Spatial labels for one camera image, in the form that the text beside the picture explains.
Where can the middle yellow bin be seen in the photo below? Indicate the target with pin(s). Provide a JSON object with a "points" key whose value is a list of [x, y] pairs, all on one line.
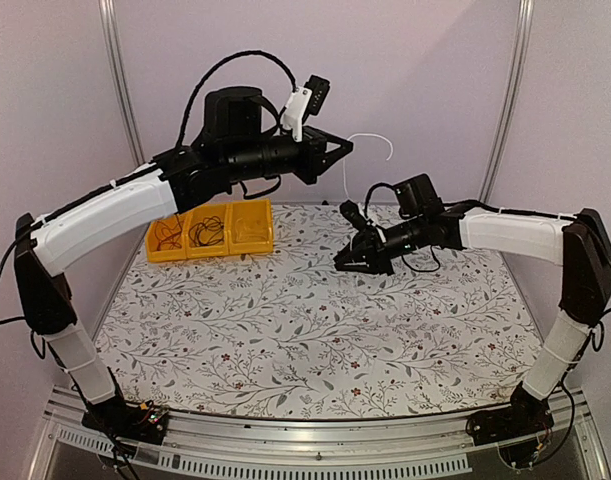
{"points": [[205, 232]]}

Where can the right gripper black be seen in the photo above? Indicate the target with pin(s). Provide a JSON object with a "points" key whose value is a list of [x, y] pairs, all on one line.
{"points": [[371, 250]]}

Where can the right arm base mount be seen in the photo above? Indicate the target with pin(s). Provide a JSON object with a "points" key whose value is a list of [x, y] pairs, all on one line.
{"points": [[526, 423]]}

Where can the right aluminium post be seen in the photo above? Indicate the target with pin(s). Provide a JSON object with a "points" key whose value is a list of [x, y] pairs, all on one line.
{"points": [[516, 70]]}

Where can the yellow bin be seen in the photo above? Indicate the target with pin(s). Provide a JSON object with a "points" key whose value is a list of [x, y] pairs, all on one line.
{"points": [[205, 232], [165, 240], [249, 227]]}

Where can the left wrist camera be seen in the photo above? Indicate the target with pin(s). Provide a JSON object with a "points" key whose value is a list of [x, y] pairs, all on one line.
{"points": [[306, 101]]}

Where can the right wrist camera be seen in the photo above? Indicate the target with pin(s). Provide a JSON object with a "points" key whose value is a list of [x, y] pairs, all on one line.
{"points": [[364, 228]]}

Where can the front aluminium frame rail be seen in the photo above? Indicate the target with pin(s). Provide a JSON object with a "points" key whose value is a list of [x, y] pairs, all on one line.
{"points": [[204, 446]]}

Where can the left yellow bin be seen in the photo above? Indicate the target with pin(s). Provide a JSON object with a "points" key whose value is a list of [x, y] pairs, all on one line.
{"points": [[165, 240]]}

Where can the left aluminium post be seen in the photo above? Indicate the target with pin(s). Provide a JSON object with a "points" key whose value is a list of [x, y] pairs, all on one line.
{"points": [[118, 75]]}

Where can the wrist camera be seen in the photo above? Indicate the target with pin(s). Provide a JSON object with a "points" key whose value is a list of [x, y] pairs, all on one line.
{"points": [[364, 228], [306, 101]]}

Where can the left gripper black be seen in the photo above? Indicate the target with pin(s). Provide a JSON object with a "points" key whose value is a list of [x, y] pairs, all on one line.
{"points": [[317, 161]]}

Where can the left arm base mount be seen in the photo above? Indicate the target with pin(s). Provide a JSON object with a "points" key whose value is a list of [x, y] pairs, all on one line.
{"points": [[145, 422]]}

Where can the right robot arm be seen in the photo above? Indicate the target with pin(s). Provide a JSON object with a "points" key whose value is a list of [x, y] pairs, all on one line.
{"points": [[576, 243]]}

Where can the floral tablecloth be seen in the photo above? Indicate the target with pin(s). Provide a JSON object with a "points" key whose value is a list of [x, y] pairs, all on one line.
{"points": [[287, 335]]}

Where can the right yellow bin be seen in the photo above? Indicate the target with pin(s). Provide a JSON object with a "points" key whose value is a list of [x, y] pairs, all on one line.
{"points": [[249, 227]]}

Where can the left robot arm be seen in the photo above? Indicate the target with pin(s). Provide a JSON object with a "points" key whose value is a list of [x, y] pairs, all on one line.
{"points": [[230, 149]]}

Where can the aluminium post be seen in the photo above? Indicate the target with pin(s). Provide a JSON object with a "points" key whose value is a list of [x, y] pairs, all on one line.
{"points": [[118, 75], [516, 70]]}

